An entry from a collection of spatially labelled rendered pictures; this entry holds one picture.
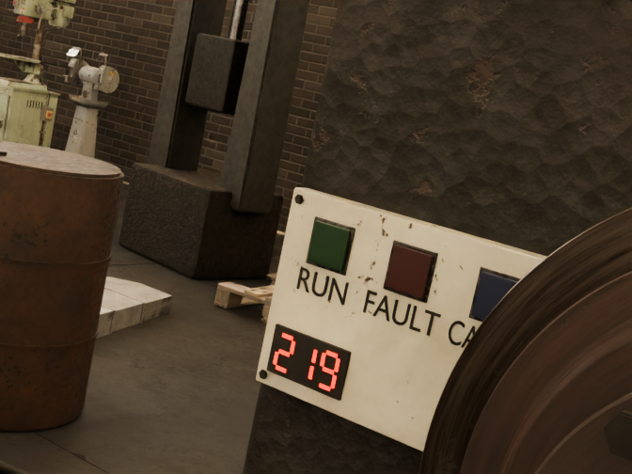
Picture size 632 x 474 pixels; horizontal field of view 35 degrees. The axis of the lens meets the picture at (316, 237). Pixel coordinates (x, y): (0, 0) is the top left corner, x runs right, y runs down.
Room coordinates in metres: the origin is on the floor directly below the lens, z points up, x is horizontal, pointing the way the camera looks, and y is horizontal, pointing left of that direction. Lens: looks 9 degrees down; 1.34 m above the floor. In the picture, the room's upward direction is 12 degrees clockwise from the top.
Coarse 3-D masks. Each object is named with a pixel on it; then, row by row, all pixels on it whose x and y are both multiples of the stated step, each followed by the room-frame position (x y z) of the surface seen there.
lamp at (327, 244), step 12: (324, 228) 0.84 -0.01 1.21; (336, 228) 0.83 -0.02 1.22; (312, 240) 0.85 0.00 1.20; (324, 240) 0.84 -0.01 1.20; (336, 240) 0.83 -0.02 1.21; (348, 240) 0.83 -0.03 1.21; (312, 252) 0.84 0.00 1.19; (324, 252) 0.84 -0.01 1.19; (336, 252) 0.83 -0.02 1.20; (324, 264) 0.84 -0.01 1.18; (336, 264) 0.83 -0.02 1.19
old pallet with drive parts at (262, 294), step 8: (224, 288) 5.28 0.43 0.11; (232, 288) 5.27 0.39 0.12; (240, 288) 5.31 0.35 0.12; (248, 288) 5.35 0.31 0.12; (256, 288) 5.29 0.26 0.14; (264, 288) 5.33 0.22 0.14; (272, 288) 5.37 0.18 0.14; (216, 296) 5.30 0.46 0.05; (224, 296) 5.28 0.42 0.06; (232, 296) 5.29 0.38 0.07; (240, 296) 5.36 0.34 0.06; (248, 296) 5.20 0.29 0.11; (256, 296) 5.17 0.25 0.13; (264, 296) 5.23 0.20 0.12; (272, 296) 5.18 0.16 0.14; (216, 304) 5.30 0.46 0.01; (224, 304) 5.27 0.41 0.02; (232, 304) 5.31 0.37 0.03; (240, 304) 5.37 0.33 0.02; (248, 304) 5.44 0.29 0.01; (256, 304) 5.51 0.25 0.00; (264, 304) 5.15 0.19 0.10; (264, 312) 5.13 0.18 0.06; (264, 320) 5.13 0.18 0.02
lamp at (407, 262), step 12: (396, 252) 0.80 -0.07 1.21; (408, 252) 0.80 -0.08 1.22; (420, 252) 0.79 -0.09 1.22; (396, 264) 0.80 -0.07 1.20; (408, 264) 0.79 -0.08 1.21; (420, 264) 0.79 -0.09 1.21; (396, 276) 0.80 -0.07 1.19; (408, 276) 0.79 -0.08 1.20; (420, 276) 0.79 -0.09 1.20; (396, 288) 0.80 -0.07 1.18; (408, 288) 0.79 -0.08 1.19; (420, 288) 0.79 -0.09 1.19
